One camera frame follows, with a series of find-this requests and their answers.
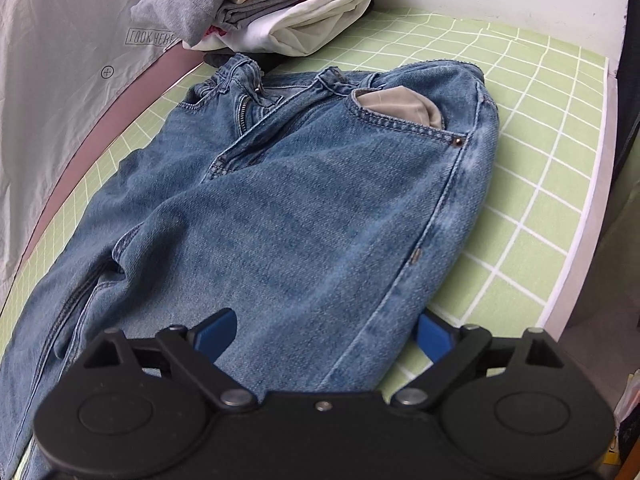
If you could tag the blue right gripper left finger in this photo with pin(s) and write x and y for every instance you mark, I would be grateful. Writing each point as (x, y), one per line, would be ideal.
(213, 336)

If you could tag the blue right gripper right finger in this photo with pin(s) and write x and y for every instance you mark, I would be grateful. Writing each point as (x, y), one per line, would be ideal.
(434, 336)

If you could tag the blue denim jeans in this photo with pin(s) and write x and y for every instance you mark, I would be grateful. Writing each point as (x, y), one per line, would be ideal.
(325, 209)

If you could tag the green grid cutting mat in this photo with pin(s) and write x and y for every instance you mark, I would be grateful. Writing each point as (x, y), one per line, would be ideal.
(550, 98)

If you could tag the grey printed backdrop cloth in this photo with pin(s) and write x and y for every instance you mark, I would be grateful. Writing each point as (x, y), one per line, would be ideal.
(63, 64)

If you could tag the white folded garment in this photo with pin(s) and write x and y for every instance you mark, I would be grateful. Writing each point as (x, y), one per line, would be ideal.
(296, 31)

